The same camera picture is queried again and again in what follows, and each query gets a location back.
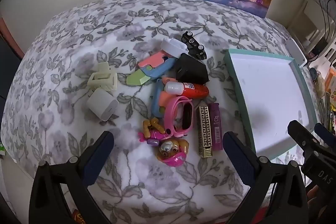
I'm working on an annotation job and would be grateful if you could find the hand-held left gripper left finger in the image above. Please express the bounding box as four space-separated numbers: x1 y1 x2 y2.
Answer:
29 131 115 224

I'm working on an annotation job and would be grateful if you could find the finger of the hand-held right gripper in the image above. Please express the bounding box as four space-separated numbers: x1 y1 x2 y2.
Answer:
287 120 319 157
314 123 336 151

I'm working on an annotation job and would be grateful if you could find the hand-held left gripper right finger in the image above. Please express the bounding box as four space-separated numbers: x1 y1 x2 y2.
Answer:
223 131 308 224

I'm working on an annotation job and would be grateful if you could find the purple lighter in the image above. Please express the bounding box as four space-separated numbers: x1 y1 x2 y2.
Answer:
209 103 223 151

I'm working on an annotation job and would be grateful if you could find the teal and white tray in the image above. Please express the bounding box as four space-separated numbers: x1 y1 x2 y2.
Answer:
223 49 322 163

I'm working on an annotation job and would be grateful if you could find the white charger cube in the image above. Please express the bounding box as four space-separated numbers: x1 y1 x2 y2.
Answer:
87 89 119 117

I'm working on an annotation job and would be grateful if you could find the pink and tan puppy toy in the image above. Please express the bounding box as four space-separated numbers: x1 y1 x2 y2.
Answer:
138 118 190 168

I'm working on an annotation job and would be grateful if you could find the red bottle with white cap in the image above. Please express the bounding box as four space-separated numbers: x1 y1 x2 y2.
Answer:
164 82 210 98

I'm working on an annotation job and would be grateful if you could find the pink wrist watch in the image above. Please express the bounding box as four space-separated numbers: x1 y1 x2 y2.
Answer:
165 96 195 138

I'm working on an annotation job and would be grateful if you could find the orange and blue toy knife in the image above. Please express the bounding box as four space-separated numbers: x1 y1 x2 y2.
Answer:
152 76 179 118

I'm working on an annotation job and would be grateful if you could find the cream hair claw clip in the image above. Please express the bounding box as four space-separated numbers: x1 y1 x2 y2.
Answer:
88 62 118 90

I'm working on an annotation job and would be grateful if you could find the black plug adapter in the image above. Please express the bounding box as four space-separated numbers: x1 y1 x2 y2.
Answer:
173 53 210 85

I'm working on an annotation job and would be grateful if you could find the pink blue green toy knife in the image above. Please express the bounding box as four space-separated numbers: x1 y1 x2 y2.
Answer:
126 51 176 86

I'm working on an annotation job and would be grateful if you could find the black toy car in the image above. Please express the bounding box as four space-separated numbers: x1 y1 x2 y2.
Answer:
182 31 207 60

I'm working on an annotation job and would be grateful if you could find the beige plastic bag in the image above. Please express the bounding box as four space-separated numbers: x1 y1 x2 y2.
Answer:
315 74 326 98

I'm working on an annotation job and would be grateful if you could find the orange box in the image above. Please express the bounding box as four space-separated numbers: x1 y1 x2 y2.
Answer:
324 67 336 106

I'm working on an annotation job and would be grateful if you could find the white rectangular remote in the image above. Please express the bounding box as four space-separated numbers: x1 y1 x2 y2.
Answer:
285 38 307 67

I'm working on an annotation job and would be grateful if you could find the white shelf unit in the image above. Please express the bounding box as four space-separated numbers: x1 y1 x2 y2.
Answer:
287 0 336 56

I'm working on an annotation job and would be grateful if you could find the dark blue cabinet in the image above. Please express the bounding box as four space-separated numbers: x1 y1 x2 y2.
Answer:
0 38 20 100

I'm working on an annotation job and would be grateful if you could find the grey floral blanket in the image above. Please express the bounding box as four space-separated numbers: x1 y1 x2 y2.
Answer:
1 0 319 224

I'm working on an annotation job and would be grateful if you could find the black cable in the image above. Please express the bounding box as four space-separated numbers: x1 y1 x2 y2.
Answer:
319 0 336 38

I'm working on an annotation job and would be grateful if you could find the red brown frame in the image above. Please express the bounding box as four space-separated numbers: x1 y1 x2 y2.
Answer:
0 17 25 60

